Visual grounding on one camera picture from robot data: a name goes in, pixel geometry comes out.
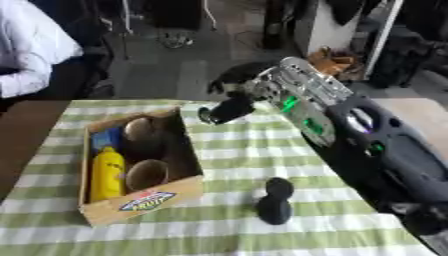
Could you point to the brown cardboard pieces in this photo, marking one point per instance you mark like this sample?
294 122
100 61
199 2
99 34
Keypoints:
335 61

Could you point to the black chair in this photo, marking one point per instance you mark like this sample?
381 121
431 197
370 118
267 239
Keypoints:
87 70

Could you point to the tan cardboard box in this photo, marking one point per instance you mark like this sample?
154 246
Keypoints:
140 196

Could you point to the brown round ball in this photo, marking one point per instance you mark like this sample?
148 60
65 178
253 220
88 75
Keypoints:
139 131

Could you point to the person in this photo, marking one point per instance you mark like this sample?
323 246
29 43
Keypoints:
32 46

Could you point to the yellow bottle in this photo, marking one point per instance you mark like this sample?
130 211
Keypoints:
107 173

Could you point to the black dumbbell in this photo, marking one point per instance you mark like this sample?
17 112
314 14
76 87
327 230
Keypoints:
274 201

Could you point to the brown round bowl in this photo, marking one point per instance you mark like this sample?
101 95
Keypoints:
146 174

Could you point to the white cabinet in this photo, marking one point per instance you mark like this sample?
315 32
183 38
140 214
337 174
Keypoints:
329 28

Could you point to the black bag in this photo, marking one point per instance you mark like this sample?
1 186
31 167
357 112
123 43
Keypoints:
402 60

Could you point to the blue packet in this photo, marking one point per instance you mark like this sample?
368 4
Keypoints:
106 138

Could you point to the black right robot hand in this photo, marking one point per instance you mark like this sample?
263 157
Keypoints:
233 107

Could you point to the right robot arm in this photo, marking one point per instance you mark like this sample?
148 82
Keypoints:
350 140

